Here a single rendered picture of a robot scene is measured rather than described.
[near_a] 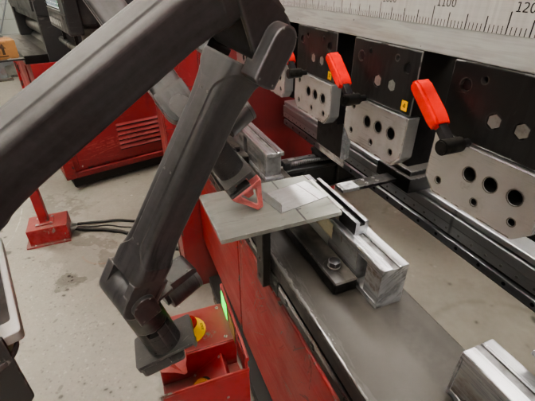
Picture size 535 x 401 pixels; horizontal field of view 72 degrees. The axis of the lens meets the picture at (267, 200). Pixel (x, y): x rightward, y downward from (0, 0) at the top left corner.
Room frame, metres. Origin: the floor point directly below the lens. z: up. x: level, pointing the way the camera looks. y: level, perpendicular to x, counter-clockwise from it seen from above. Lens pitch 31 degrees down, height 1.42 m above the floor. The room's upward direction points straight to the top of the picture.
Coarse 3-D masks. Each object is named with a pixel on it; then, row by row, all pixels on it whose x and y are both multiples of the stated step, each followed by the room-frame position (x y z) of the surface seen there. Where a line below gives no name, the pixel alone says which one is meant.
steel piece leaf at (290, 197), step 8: (264, 192) 0.69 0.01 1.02; (272, 192) 0.72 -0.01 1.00; (280, 192) 0.72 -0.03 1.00; (288, 192) 0.72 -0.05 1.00; (296, 192) 0.72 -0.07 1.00; (304, 192) 0.72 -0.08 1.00; (272, 200) 0.66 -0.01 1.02; (280, 200) 0.68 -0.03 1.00; (288, 200) 0.68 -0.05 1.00; (296, 200) 0.68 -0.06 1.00; (304, 200) 0.68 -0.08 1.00; (312, 200) 0.68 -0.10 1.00; (280, 208) 0.63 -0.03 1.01; (288, 208) 0.65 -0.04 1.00
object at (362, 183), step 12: (384, 168) 0.83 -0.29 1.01; (396, 168) 0.80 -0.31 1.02; (408, 168) 0.78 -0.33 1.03; (420, 168) 0.78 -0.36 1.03; (360, 180) 0.77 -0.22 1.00; (372, 180) 0.77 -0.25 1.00; (384, 180) 0.77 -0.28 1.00; (396, 180) 0.78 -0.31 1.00; (408, 180) 0.74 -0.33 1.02; (420, 180) 0.75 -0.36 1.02; (348, 192) 0.73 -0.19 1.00; (408, 192) 0.74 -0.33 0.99
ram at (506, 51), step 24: (312, 24) 0.76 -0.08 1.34; (336, 24) 0.68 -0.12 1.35; (360, 24) 0.62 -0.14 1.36; (384, 24) 0.57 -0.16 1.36; (408, 24) 0.52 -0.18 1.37; (432, 48) 0.48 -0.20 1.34; (456, 48) 0.44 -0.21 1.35; (480, 48) 0.42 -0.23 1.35; (504, 48) 0.39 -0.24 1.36; (528, 48) 0.37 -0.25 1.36; (528, 72) 0.36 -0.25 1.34
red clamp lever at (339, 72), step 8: (328, 56) 0.62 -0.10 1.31; (336, 56) 0.62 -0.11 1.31; (328, 64) 0.62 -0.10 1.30; (336, 64) 0.60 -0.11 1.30; (344, 64) 0.61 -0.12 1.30; (336, 72) 0.60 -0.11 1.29; (344, 72) 0.60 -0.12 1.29; (336, 80) 0.59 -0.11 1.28; (344, 80) 0.58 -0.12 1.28; (344, 88) 0.58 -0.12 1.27; (344, 96) 0.56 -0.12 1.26; (352, 96) 0.56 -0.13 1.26; (360, 96) 0.57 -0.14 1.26; (344, 104) 0.56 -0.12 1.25; (352, 104) 0.56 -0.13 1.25
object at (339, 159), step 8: (320, 128) 0.76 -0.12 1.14; (328, 128) 0.73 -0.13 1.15; (336, 128) 0.71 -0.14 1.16; (344, 128) 0.68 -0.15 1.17; (320, 136) 0.76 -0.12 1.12; (328, 136) 0.73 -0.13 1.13; (336, 136) 0.70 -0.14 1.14; (344, 136) 0.68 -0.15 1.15; (320, 144) 0.76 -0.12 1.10; (328, 144) 0.73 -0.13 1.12; (336, 144) 0.70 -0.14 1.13; (344, 144) 0.69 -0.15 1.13; (328, 152) 0.74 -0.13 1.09; (336, 152) 0.70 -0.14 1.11; (344, 152) 0.69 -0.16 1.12; (336, 160) 0.71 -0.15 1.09
